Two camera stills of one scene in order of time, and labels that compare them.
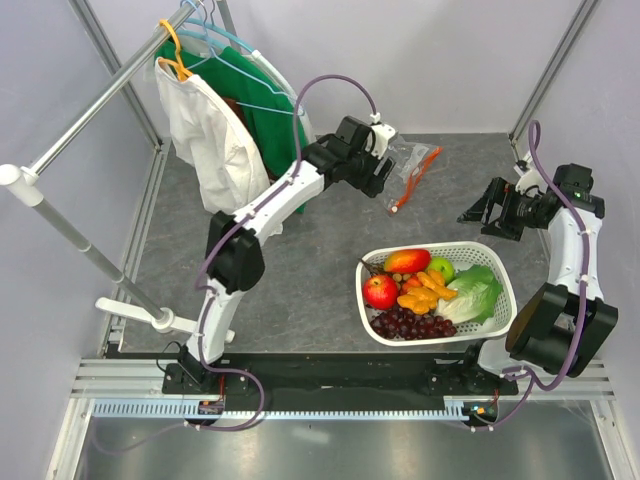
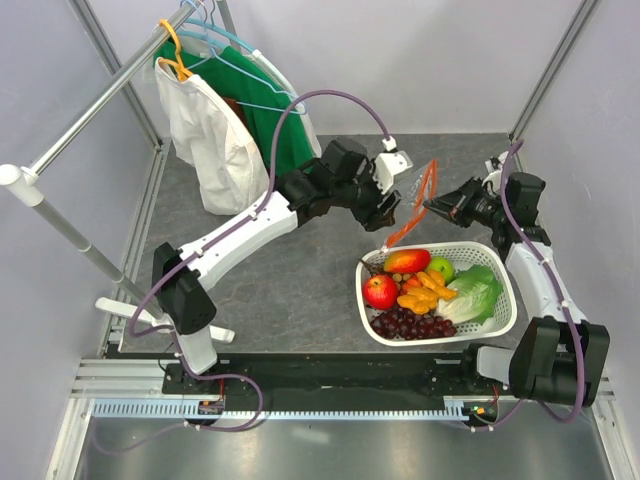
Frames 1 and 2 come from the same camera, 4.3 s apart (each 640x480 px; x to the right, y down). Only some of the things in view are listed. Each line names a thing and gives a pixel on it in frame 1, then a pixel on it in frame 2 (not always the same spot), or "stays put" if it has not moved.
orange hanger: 180,68 stays put
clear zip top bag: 413,161 → 416,200
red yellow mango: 407,260 stays put
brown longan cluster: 375,269 stays put
